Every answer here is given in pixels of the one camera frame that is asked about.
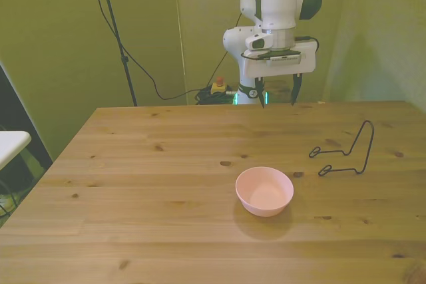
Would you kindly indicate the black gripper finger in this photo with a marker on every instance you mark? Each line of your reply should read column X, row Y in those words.
column 260, row 94
column 295, row 89

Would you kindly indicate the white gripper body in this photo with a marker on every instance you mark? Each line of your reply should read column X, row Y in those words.
column 307, row 61

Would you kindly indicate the pink plastic bowl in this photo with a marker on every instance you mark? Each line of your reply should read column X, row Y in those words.
column 264, row 194

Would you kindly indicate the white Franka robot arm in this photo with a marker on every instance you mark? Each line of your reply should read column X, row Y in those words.
column 278, row 1

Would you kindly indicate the yellow emergency stop button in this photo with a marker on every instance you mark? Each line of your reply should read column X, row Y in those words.
column 219, row 87

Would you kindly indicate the thin black tripod pole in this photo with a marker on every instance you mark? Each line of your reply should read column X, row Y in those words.
column 114, row 28

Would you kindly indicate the dark upright panel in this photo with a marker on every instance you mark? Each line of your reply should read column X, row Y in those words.
column 23, row 137

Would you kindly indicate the white side table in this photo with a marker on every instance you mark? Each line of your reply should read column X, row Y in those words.
column 11, row 146

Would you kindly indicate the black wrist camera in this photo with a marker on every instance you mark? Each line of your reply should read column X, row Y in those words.
column 283, row 56

